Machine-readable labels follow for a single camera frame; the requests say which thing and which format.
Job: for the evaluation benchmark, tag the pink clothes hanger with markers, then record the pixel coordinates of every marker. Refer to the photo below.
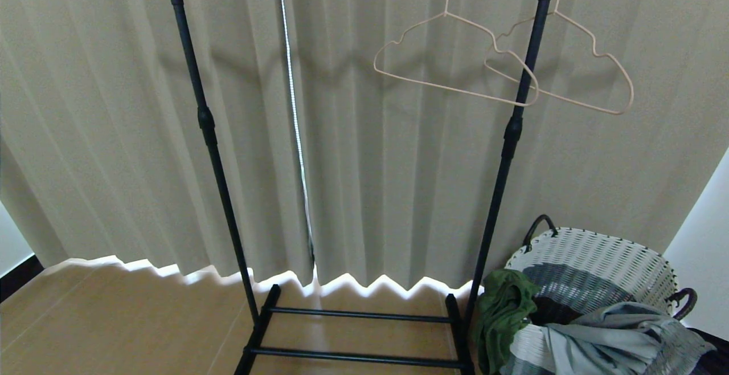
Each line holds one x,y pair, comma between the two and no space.
446,5
555,3

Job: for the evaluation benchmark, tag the green long-sleeved shirt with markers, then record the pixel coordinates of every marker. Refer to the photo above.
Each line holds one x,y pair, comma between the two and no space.
501,312

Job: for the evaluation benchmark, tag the pale grey shorts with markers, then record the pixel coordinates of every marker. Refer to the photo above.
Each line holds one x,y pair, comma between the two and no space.
609,335

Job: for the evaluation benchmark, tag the white laundry basket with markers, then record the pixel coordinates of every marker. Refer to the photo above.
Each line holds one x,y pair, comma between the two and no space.
598,255

